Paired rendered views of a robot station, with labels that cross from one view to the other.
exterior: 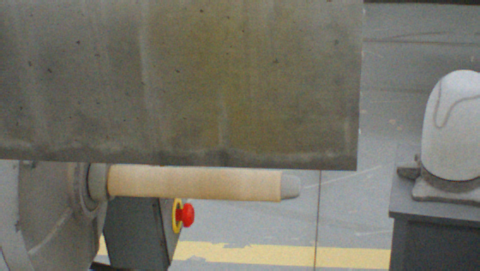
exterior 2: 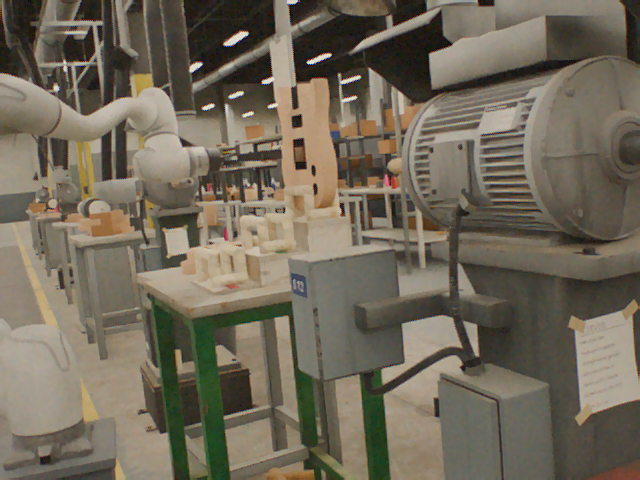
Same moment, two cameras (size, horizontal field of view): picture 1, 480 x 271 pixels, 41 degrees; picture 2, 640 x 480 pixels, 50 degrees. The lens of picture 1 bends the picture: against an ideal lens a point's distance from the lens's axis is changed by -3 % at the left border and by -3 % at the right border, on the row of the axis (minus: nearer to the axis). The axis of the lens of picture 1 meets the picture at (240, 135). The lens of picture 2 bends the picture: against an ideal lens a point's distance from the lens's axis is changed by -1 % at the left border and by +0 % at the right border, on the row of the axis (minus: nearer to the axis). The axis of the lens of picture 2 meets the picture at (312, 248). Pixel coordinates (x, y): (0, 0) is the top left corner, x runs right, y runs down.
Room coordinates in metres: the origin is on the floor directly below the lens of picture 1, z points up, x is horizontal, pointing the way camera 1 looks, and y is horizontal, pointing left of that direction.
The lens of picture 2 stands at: (1.52, 1.10, 1.26)
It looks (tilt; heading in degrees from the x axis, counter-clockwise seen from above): 7 degrees down; 236
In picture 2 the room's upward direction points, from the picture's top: 5 degrees counter-clockwise
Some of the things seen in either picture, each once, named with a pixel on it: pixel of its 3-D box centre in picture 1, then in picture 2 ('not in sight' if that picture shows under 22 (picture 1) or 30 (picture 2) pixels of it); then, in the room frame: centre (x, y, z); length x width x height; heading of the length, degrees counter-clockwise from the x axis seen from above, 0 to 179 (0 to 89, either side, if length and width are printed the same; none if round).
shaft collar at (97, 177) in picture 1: (103, 179); not in sight; (0.57, 0.15, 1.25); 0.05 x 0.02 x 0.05; 170
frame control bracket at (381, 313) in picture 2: not in sight; (410, 307); (0.78, 0.25, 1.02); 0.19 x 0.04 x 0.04; 170
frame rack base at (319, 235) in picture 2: not in sight; (313, 245); (0.29, -0.75, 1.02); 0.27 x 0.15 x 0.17; 80
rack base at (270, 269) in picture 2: not in sight; (269, 264); (0.44, -0.78, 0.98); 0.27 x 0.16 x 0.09; 80
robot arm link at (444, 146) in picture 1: (462, 119); (37, 375); (1.23, -0.50, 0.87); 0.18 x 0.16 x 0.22; 122
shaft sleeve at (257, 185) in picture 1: (195, 183); (418, 164); (0.56, 0.05, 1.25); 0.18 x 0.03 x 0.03; 80
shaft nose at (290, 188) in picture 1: (291, 186); not in sight; (0.54, -0.05, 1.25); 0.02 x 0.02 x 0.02; 80
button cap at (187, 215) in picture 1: (182, 214); not in sight; (0.84, 0.10, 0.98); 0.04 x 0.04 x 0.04; 80
